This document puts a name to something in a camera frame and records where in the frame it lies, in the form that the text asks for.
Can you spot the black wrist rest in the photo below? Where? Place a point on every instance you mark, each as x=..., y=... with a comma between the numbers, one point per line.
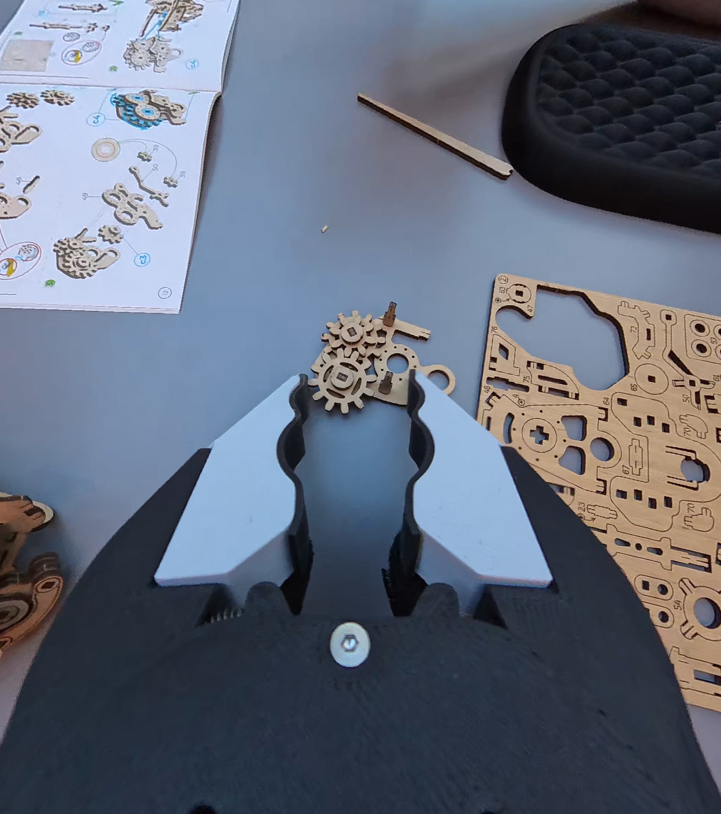
x=640, y=127

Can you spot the wooden gear assembly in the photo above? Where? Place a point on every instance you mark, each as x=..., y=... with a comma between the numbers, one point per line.
x=322, y=381

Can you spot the wooden laser-cut parts sheet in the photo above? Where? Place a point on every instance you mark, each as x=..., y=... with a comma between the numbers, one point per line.
x=627, y=420

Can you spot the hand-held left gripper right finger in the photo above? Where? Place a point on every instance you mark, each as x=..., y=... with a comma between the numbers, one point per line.
x=481, y=509

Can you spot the thin wooden stick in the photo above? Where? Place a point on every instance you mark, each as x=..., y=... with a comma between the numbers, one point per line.
x=436, y=137

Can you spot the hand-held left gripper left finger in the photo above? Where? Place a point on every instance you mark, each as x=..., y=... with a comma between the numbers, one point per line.
x=227, y=509

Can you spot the person's right forearm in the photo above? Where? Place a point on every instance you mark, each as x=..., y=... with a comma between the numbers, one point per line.
x=703, y=7

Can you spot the white instruction booklet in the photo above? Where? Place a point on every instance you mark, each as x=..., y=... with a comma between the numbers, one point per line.
x=80, y=191

